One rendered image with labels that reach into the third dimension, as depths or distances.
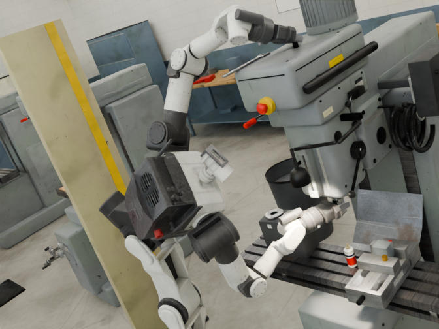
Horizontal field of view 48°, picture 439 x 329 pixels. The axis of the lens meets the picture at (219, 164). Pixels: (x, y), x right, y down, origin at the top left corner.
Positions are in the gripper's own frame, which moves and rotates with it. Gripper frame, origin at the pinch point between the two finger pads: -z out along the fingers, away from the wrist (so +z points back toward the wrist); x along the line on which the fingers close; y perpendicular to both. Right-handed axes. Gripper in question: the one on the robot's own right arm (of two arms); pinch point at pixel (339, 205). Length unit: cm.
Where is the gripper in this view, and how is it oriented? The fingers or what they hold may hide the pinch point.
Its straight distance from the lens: 203.5
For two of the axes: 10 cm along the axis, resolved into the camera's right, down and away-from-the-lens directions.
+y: 3.1, 8.9, 3.3
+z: -8.7, 4.0, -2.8
